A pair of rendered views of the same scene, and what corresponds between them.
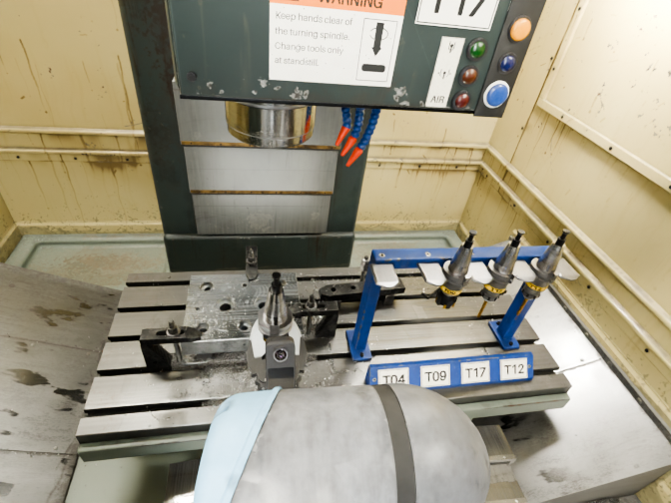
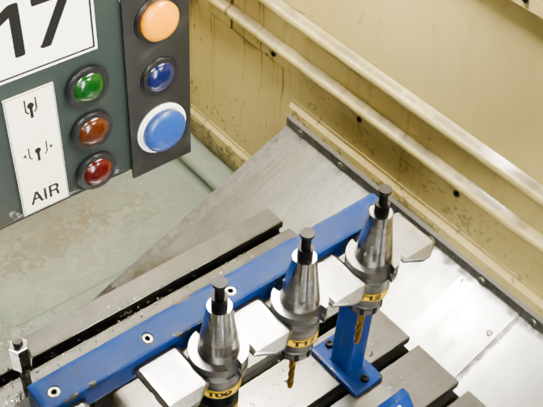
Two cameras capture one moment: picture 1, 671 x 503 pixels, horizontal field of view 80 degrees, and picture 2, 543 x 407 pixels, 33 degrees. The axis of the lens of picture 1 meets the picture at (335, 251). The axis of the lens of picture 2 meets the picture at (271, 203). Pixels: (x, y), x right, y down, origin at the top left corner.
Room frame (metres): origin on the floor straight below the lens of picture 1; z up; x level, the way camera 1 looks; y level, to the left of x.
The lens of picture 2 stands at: (0.15, -0.05, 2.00)
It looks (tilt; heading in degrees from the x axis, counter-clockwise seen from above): 44 degrees down; 333
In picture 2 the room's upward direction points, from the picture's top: 4 degrees clockwise
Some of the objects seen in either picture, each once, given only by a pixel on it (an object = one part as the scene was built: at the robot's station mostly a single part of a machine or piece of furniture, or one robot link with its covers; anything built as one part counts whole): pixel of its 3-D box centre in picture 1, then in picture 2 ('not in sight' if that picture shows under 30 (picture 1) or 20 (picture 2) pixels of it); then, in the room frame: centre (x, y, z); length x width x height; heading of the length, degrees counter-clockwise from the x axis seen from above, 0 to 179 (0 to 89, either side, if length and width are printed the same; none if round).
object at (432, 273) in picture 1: (432, 273); (174, 381); (0.67, -0.22, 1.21); 0.07 x 0.05 x 0.01; 15
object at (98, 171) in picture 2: (461, 101); (97, 171); (0.57, -0.14, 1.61); 0.02 x 0.01 x 0.02; 105
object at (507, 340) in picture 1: (523, 300); (357, 300); (0.81, -0.52, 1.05); 0.10 x 0.05 x 0.30; 15
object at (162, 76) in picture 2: (507, 63); (160, 76); (0.58, -0.19, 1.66); 0.02 x 0.01 x 0.02; 105
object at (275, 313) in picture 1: (276, 302); not in sight; (0.48, 0.09, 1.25); 0.04 x 0.04 x 0.07
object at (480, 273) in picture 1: (478, 272); (259, 329); (0.70, -0.33, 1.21); 0.07 x 0.05 x 0.01; 15
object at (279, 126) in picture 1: (271, 97); not in sight; (0.71, 0.15, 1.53); 0.16 x 0.16 x 0.12
